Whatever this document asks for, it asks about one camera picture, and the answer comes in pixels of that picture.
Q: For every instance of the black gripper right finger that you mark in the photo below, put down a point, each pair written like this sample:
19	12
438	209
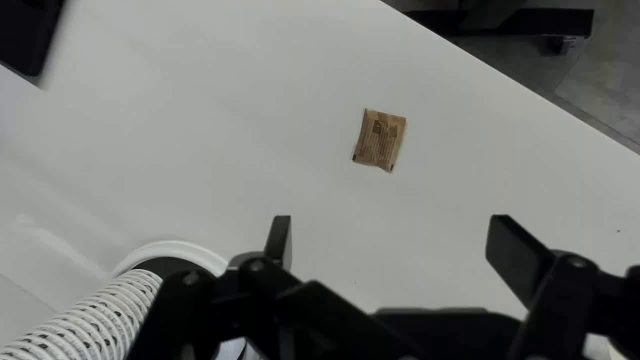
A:
566	300

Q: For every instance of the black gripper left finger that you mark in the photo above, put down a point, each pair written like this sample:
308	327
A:
280	313

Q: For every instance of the brown paper sachet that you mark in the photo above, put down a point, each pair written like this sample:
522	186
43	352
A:
380	140

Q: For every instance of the black wheeled stand base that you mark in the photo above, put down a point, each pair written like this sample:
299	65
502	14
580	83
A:
507	19

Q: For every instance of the black flat device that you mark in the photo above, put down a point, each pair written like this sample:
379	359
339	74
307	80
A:
27	31

